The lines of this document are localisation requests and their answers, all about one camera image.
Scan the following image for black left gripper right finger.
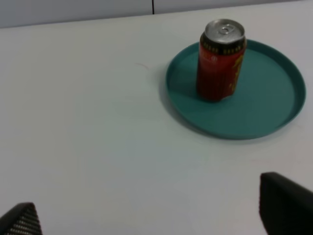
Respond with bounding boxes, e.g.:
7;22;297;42
259;172;313;235

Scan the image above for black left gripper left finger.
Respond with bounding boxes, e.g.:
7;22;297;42
0;202;43;235

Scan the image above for red soda can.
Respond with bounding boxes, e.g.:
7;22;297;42
196;19;247;102

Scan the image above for teal round plate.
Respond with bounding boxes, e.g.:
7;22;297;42
165;40;306;140

